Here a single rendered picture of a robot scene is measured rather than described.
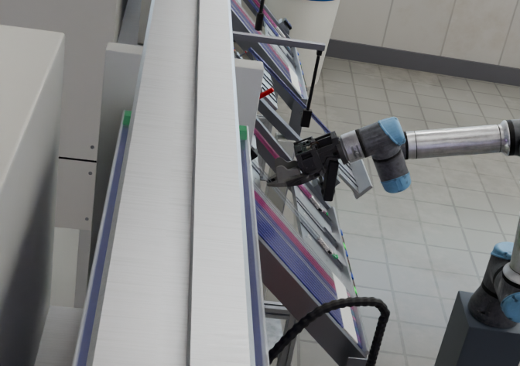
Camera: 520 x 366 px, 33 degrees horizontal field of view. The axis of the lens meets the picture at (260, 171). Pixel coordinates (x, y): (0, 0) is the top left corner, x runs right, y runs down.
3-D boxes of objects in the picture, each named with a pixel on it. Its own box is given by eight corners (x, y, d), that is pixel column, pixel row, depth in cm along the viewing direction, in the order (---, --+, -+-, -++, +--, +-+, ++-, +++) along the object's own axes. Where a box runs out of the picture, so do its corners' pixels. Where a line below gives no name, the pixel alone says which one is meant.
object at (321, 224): (320, 213, 268) (329, 208, 267) (350, 359, 210) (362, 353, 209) (283, 170, 260) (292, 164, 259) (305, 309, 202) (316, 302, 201)
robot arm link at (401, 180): (409, 169, 235) (397, 134, 230) (415, 189, 225) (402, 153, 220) (381, 178, 236) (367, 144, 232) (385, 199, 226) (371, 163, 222)
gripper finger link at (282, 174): (260, 169, 224) (294, 155, 224) (268, 188, 227) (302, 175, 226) (261, 175, 222) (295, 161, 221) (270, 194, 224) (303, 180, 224)
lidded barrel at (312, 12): (323, 66, 576) (341, -23, 548) (326, 95, 535) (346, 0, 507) (252, 56, 573) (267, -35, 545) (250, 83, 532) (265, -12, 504)
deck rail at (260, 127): (314, 217, 271) (331, 206, 269) (315, 220, 269) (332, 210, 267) (166, 42, 241) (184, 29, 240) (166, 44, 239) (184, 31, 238)
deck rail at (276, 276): (344, 367, 211) (366, 355, 210) (346, 374, 209) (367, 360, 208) (152, 159, 182) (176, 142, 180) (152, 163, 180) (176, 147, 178)
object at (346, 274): (316, 221, 269) (335, 208, 267) (344, 367, 211) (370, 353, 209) (313, 218, 268) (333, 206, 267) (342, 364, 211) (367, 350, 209)
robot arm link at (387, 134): (409, 150, 220) (399, 121, 216) (367, 165, 222) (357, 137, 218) (404, 137, 227) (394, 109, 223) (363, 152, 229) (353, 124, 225)
